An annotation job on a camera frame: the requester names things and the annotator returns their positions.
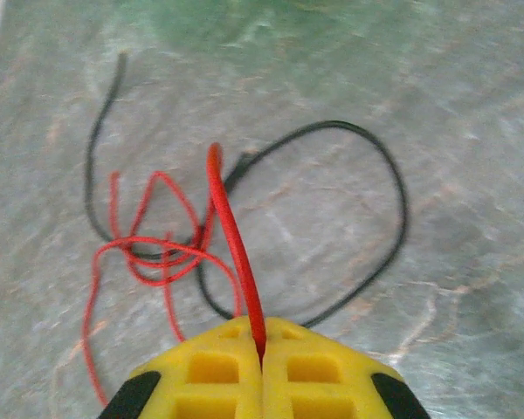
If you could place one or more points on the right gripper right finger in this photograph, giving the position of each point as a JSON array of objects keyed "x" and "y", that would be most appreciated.
[{"x": 314, "y": 384}]

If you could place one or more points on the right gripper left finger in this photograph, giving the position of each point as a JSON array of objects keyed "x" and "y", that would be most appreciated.
[{"x": 209, "y": 384}]

